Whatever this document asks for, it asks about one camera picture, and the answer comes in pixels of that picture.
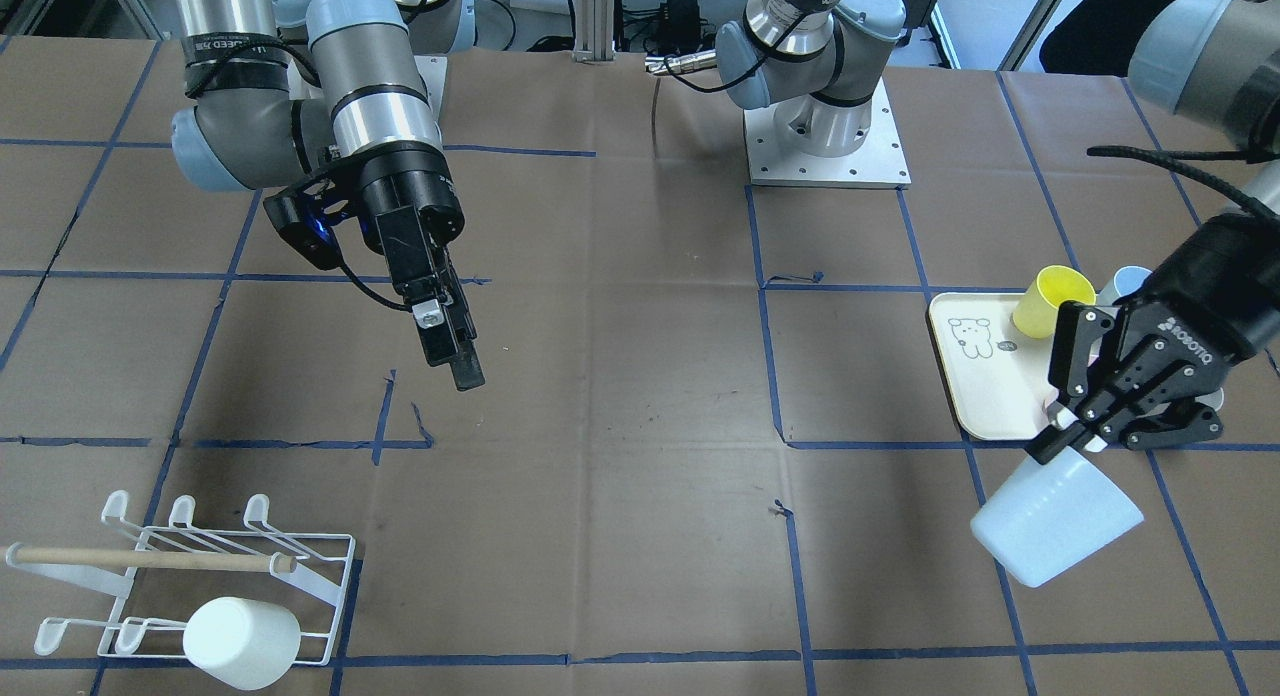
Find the aluminium frame post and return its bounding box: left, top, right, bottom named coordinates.
left=570, top=0, right=617, bottom=63

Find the cream plastic tray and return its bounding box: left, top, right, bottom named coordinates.
left=928, top=292, right=1057, bottom=441

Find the white wire cup rack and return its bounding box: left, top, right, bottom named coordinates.
left=4, top=490, right=356, bottom=670

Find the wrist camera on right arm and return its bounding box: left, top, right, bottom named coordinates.
left=264, top=178, right=349, bottom=271

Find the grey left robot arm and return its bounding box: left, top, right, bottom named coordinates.
left=716, top=0, right=1279, bottom=464

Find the pink plastic cup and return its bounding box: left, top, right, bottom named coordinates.
left=1044, top=397, right=1074, bottom=430

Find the yellow plastic cup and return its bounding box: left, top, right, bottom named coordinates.
left=1011, top=266, right=1097, bottom=339

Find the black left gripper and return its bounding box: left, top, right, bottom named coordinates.
left=1027, top=212, right=1279, bottom=464

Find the white plastic cup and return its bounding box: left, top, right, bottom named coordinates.
left=182, top=596, right=301, bottom=690

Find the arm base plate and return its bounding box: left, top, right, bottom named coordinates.
left=744, top=81, right=913, bottom=189
left=413, top=55, right=448, bottom=122

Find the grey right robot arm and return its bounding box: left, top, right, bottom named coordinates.
left=172, top=0, right=485, bottom=392

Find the light blue cup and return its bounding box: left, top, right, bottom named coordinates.
left=1096, top=266, right=1152, bottom=307
left=970, top=447, right=1144, bottom=589

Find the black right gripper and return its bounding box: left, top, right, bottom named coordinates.
left=356, top=141, right=485, bottom=392

